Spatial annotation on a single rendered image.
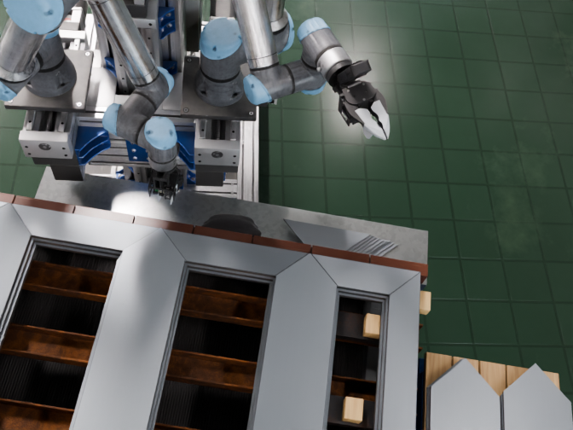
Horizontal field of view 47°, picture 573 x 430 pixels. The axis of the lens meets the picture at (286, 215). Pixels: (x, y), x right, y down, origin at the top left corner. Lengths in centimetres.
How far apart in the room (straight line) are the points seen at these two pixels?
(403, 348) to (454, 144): 169
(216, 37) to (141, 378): 93
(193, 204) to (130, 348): 59
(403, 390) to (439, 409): 11
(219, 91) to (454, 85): 193
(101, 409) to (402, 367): 81
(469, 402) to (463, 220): 141
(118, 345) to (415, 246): 102
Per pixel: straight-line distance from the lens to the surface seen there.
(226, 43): 183
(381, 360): 190
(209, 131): 200
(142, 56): 170
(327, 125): 329
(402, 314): 194
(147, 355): 183
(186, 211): 219
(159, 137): 164
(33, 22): 151
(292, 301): 188
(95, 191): 226
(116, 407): 180
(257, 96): 160
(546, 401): 202
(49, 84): 201
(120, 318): 187
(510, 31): 406
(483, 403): 194
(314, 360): 184
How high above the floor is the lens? 260
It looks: 61 degrees down
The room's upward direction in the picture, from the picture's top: 13 degrees clockwise
